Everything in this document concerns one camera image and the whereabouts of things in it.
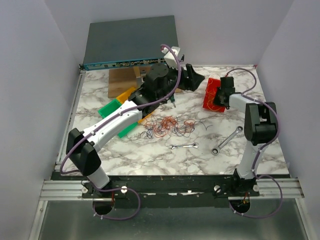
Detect red plastic bin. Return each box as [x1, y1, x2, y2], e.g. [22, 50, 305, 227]
[202, 77, 226, 113]

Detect colourful thin wires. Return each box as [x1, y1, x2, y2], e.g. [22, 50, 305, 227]
[138, 114, 213, 139]

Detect grey blue network switch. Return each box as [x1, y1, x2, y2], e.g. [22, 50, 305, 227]
[82, 15, 179, 71]

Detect silver ratchet wrench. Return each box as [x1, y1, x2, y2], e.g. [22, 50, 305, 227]
[211, 126, 243, 156]

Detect aluminium frame rail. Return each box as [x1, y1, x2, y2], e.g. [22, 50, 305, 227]
[39, 180, 93, 201]

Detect yellow wires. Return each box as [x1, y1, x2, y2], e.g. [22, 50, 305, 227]
[204, 73, 226, 111]

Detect yellow plastic bin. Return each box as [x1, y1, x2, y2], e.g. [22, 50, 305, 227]
[115, 87, 153, 124]

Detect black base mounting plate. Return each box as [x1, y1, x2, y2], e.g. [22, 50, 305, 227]
[82, 175, 260, 209]

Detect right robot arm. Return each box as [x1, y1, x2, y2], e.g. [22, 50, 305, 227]
[213, 76, 280, 196]

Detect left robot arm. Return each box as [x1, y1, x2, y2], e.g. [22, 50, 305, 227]
[65, 63, 205, 198]

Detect wooden board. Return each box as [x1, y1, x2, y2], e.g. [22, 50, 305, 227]
[107, 65, 183, 99]

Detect green handle screwdriver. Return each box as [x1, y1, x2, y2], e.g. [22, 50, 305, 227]
[170, 96, 176, 108]

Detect silver open-end wrench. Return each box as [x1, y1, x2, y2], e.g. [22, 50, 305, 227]
[169, 142, 199, 150]

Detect grey metal socket bracket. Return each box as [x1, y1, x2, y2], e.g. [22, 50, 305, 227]
[133, 65, 151, 88]

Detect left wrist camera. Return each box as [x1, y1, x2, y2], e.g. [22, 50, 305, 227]
[161, 46, 181, 70]

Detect green plastic bin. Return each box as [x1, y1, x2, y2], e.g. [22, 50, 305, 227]
[98, 99, 138, 138]

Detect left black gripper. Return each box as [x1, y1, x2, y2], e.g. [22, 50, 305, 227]
[157, 62, 204, 100]

